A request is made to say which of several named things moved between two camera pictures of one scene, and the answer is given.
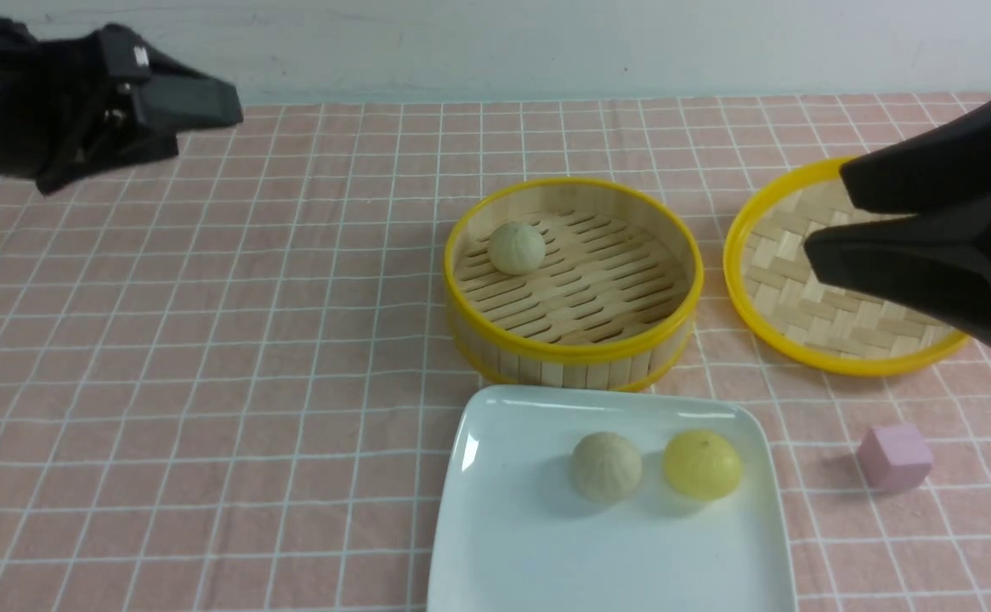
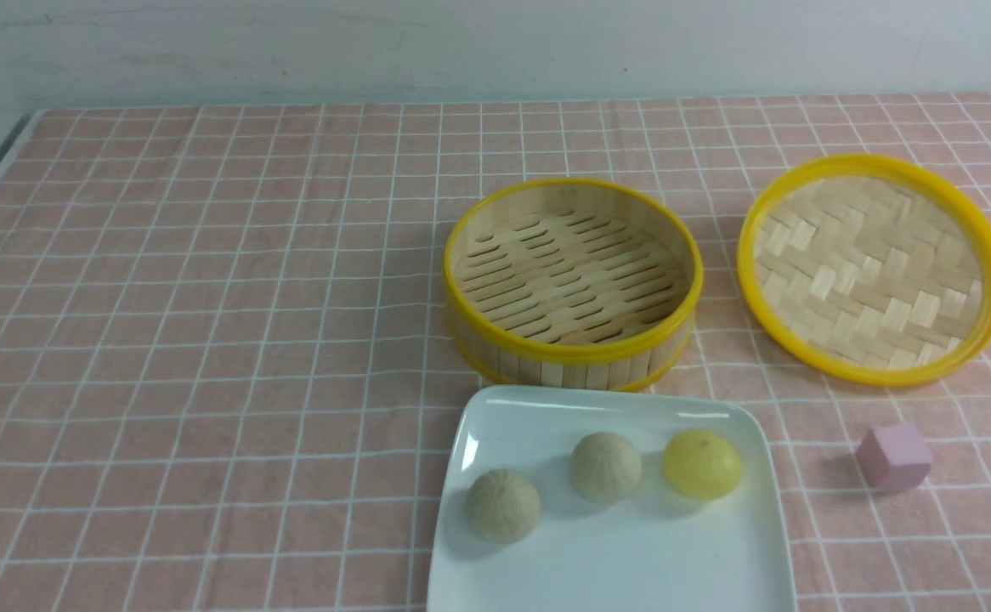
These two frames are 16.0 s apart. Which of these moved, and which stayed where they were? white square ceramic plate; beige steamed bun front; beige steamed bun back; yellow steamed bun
Moved: beige steamed bun back
Stayed: white square ceramic plate; beige steamed bun front; yellow steamed bun
